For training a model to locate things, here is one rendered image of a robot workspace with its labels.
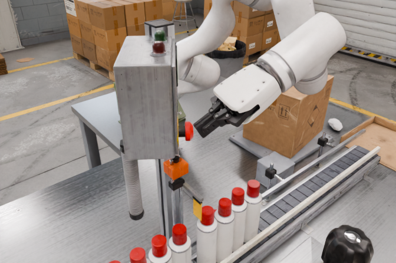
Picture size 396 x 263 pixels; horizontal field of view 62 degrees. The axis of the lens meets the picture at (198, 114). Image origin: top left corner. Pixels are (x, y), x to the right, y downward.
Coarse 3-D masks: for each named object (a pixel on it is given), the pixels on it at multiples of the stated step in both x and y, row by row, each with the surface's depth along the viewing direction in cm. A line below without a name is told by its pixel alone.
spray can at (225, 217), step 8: (224, 200) 81; (224, 208) 79; (216, 216) 82; (224, 216) 81; (232, 216) 81; (224, 224) 81; (232, 224) 82; (224, 232) 82; (232, 232) 83; (224, 240) 83; (232, 240) 85; (224, 248) 85; (216, 256) 87; (224, 256) 86
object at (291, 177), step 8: (352, 136) 128; (344, 144) 124; (328, 152) 119; (320, 160) 115; (304, 168) 111; (296, 176) 108; (280, 184) 104; (264, 192) 101; (272, 192) 102; (192, 240) 85
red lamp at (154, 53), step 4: (156, 44) 55; (160, 44) 56; (152, 48) 56; (156, 48) 56; (160, 48) 56; (164, 48) 56; (152, 52) 56; (156, 52) 56; (160, 52) 56; (164, 52) 56; (156, 56) 56; (160, 56) 56
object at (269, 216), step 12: (348, 156) 130; (360, 156) 130; (372, 156) 130; (336, 168) 124; (360, 168) 124; (312, 180) 118; (324, 180) 118; (300, 192) 112; (312, 192) 112; (276, 204) 108; (288, 204) 108; (312, 204) 108; (264, 216) 103; (276, 216) 103; (264, 228) 99; (264, 240) 95
